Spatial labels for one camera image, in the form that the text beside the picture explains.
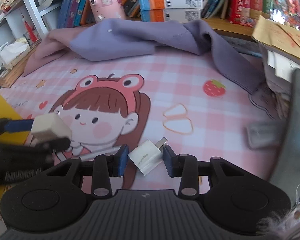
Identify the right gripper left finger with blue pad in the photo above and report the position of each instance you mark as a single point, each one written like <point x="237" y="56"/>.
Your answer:
<point x="106" y="166"/>

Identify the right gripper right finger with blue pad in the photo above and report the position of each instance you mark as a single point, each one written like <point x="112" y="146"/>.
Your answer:
<point x="184" y="166"/>

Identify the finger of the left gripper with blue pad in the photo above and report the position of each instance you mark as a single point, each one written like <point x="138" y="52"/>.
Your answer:
<point x="15" y="126"/>

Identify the white wall charger plug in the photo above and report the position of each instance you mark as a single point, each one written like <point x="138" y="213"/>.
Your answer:
<point x="148" y="155"/>

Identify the cream cube eraser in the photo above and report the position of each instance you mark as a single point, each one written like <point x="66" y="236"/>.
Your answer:
<point x="49" y="127"/>

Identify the yellow cardboard box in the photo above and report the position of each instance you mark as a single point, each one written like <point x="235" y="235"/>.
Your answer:
<point x="7" y="114"/>

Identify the wooden chess board box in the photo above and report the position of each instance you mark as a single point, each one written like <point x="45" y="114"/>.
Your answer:
<point x="10" y="76"/>

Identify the pink checkered tablecloth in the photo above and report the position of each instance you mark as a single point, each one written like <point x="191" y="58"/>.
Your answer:
<point x="172" y="93"/>

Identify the tissue box with cloth cover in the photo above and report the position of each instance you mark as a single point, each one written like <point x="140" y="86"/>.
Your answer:
<point x="11" y="54"/>

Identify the stack of books and papers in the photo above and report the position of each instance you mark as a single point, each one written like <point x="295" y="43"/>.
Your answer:
<point x="273" y="96"/>

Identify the purple cloth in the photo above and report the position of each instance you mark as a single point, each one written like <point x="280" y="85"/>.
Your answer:
<point x="115" y="38"/>

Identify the black smartphone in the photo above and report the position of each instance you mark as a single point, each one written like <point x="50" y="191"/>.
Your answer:
<point x="286" y="174"/>

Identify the orange blue white box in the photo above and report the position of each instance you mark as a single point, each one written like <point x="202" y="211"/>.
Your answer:
<point x="182" y="11"/>

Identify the brown envelope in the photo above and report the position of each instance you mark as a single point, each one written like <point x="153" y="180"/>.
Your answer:
<point x="277" y="36"/>

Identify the white bookshelf frame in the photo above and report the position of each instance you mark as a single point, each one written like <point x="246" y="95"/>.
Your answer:
<point x="222" y="27"/>

